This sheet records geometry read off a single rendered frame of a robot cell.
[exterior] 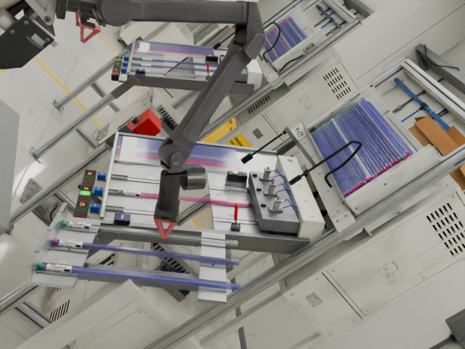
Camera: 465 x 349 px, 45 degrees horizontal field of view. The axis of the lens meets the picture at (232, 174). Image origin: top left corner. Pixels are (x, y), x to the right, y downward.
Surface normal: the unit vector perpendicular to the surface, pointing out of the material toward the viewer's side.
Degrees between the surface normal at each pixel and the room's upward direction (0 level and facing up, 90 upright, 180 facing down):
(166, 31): 90
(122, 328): 90
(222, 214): 43
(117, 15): 68
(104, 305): 90
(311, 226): 90
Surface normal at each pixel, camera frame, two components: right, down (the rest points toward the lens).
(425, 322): -0.59, -0.67
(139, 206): 0.18, -0.87
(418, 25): 0.11, 0.48
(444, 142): -0.36, -0.76
